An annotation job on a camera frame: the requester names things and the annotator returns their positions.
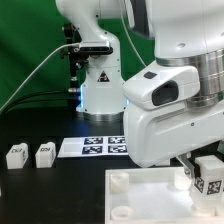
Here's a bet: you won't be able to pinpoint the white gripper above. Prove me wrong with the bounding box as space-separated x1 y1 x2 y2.
123 101 224 181

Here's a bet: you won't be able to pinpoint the white square tabletop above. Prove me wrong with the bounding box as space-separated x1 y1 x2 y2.
105 167 224 224

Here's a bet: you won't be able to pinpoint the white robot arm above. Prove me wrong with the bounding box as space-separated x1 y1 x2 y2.
56 0 224 179

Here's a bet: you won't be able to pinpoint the white sheet with tags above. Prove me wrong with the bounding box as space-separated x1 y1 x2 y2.
58 136 127 158

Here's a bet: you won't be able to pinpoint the black cables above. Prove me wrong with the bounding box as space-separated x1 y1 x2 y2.
0 89 81 116

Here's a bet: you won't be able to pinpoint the grey camera on stand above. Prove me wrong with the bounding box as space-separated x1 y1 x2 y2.
79 41 113 54

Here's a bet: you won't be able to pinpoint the grey cable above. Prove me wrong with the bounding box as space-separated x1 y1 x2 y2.
0 43 81 114

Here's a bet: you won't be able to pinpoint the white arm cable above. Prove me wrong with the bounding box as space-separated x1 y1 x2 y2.
119 0 148 68

